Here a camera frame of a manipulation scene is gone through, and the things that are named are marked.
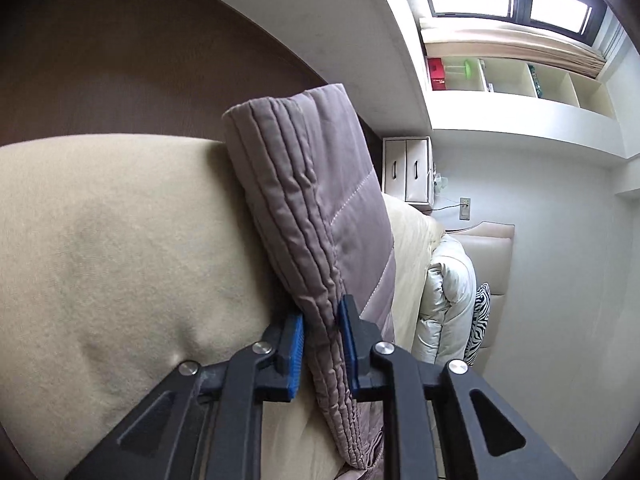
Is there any white puffy duvet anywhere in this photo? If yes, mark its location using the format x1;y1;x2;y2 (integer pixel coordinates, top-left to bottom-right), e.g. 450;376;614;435
412;232;478;366

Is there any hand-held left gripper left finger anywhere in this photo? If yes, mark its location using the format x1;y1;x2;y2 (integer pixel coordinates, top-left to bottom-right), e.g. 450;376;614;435
65;310;306;480

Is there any white wall shelf unit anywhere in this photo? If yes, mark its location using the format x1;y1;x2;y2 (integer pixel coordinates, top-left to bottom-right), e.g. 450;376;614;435
422;52;626;161

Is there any red box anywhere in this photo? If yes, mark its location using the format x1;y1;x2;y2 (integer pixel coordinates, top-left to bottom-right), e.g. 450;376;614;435
426;57;447;91

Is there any beige bed sheet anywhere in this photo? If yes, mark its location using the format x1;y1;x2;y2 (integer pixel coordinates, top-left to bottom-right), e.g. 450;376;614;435
0;132;446;480

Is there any mauve quilted jacket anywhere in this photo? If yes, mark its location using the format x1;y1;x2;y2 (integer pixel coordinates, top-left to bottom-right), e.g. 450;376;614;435
221;82;398;471

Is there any small white two-door cabinet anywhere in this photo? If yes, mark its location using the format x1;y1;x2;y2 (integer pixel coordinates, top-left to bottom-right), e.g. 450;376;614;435
382;136;435;206

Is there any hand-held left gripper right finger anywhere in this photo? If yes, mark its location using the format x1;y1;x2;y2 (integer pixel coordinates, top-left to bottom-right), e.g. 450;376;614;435
336;294;578;480

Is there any beige padded headboard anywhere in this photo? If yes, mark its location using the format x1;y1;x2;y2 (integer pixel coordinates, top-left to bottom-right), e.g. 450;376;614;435
450;220;516;376

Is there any zebra print pillow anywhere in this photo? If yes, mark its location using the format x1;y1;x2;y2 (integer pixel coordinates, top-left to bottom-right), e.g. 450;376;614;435
462;282;492;366

